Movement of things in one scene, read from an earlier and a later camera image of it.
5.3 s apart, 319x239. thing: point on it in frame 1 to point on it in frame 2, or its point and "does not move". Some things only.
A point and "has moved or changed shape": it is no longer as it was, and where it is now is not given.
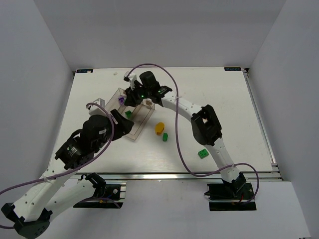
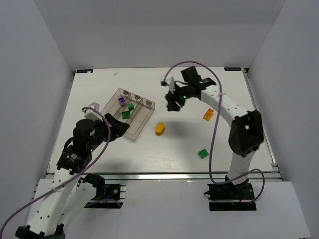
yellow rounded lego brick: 159,128 does not move
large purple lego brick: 121,100 does not move
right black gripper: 133,97 to 175,97
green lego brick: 203,153 does not move
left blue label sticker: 84,70 does not move
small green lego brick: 128,114 has moved or changed shape
